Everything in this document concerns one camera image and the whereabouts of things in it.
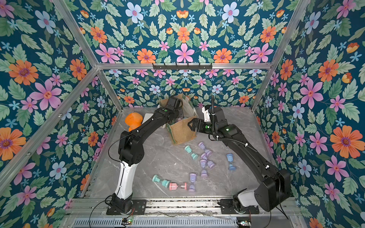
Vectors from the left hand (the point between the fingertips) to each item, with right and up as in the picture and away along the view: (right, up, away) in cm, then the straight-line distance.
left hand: (181, 109), depth 96 cm
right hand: (+11, -8, -19) cm, 24 cm away
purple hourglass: (+17, -28, -5) cm, 33 cm away
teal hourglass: (+8, -30, -8) cm, 32 cm away
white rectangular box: (-28, -4, +12) cm, 31 cm away
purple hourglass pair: (+14, -34, -9) cm, 38 cm away
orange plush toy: (-36, -7, +7) cm, 38 cm away
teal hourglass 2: (-8, -43, -18) cm, 47 cm away
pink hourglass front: (-3, -44, -18) cm, 48 cm away
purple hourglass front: (+8, -42, -15) cm, 45 cm away
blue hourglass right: (+31, -31, -8) cm, 45 cm away
